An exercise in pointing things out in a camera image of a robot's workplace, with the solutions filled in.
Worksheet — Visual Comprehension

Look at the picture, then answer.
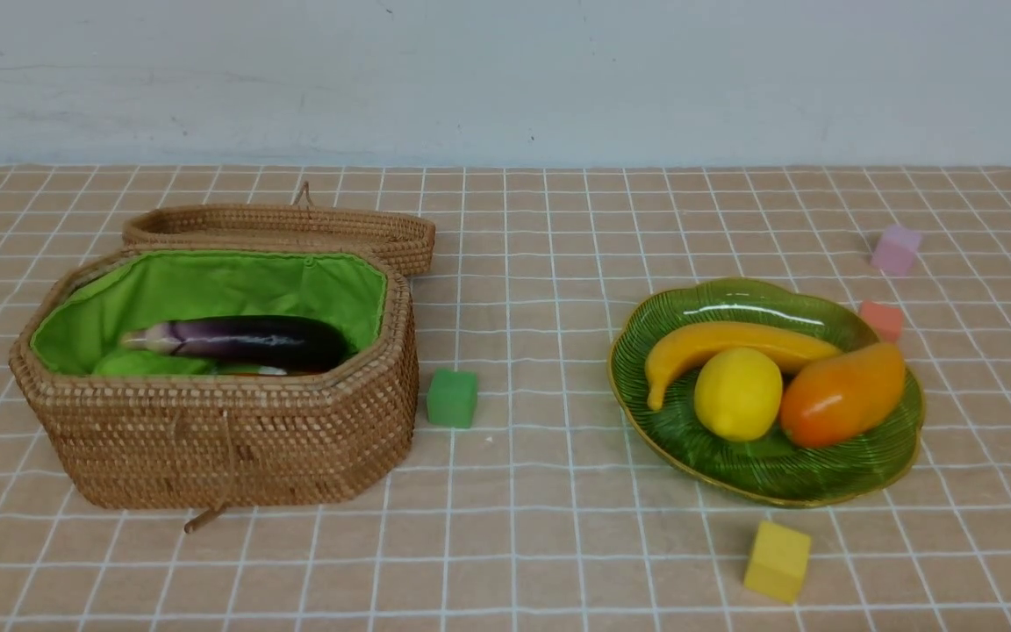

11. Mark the red foam cube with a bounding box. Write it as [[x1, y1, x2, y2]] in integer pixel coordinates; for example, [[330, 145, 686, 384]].
[[858, 300, 904, 343]]

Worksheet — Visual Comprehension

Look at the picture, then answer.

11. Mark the green foam cube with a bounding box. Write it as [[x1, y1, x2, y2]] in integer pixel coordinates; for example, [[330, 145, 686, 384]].
[[427, 368, 480, 429]]

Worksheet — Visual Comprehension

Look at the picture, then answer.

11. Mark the orange plastic mango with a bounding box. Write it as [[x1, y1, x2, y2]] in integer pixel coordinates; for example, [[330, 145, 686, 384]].
[[779, 341, 907, 449]]

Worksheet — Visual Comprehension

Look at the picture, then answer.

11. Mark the yellow foam cube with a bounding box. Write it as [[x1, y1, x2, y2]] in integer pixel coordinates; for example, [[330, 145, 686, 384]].
[[742, 521, 812, 604]]

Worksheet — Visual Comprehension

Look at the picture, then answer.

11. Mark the yellow plastic banana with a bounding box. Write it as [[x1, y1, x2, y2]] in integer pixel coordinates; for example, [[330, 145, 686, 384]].
[[643, 321, 842, 412]]

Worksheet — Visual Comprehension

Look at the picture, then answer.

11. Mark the pink foam cube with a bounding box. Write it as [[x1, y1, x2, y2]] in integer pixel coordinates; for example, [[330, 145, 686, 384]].
[[870, 224, 922, 277]]

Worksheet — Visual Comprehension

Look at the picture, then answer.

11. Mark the woven wicker basket green lining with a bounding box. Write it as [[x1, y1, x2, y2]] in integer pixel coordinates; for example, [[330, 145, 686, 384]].
[[8, 247, 421, 511]]

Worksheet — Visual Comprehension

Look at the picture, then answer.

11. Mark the woven wicker basket lid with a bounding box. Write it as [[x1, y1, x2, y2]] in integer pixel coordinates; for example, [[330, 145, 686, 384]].
[[123, 183, 436, 277]]

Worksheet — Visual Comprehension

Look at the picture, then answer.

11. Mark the yellow plastic lemon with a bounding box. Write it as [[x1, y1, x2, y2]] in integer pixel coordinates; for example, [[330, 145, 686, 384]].
[[693, 348, 784, 442]]

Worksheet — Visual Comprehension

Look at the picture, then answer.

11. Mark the orange plastic carrot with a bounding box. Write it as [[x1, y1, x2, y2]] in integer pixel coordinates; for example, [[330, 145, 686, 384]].
[[224, 367, 324, 377]]

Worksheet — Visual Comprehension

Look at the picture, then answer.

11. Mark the dark purple plastic eggplant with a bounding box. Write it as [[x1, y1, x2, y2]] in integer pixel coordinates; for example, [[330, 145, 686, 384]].
[[120, 315, 356, 373]]

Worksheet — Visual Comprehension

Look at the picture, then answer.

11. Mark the checkered beige tablecloth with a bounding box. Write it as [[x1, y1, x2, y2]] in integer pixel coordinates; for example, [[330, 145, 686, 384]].
[[0, 165, 1011, 631]]

